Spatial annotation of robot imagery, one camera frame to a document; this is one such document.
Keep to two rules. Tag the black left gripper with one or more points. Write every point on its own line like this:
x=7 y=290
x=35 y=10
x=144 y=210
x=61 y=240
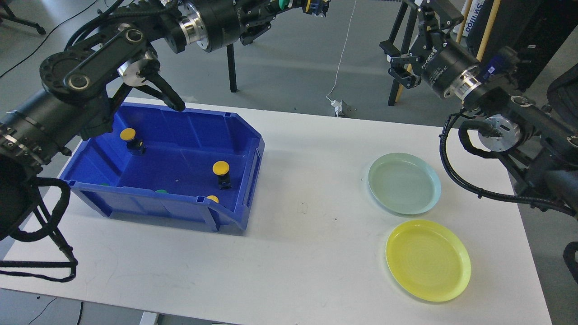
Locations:
x=226 y=20

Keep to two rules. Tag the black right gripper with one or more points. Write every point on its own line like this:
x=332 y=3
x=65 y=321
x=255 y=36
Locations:
x=435 y=58

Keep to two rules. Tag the yellow push button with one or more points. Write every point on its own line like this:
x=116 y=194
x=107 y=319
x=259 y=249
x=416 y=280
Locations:
x=222 y=169
x=134 y=145

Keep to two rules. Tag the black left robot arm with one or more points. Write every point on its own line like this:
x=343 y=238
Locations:
x=84 y=85

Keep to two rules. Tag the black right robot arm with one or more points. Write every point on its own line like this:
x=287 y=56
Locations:
x=539 y=150

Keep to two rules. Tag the light green plate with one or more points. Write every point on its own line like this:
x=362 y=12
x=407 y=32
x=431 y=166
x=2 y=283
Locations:
x=404 y=184

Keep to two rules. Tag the yellow push button front edge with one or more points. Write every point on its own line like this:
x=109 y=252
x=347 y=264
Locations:
x=213 y=198

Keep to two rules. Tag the yellow plate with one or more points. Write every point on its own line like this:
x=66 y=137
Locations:
x=428 y=260

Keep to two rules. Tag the black tripod legs right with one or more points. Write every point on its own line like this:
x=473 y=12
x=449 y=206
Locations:
x=397 y=50

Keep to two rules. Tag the black tripod leg left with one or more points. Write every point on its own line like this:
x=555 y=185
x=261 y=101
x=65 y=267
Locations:
x=232 y=72

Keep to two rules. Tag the wooden easel legs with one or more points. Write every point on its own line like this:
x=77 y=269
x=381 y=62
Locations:
x=460 y=32

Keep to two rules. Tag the white power adapter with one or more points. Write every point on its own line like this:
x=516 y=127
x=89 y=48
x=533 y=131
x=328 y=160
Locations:
x=341 y=109

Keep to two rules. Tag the black cabinet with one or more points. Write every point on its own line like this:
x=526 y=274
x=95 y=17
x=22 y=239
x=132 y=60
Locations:
x=535 y=30

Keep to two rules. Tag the black office chair base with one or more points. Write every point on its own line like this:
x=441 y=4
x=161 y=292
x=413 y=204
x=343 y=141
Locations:
x=562 y=96

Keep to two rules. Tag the blue plastic storage bin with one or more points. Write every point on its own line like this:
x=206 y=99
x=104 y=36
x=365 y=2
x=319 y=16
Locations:
x=181 y=148

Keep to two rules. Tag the black stand foot top left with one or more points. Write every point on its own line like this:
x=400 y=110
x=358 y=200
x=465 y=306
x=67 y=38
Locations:
x=7 y=14

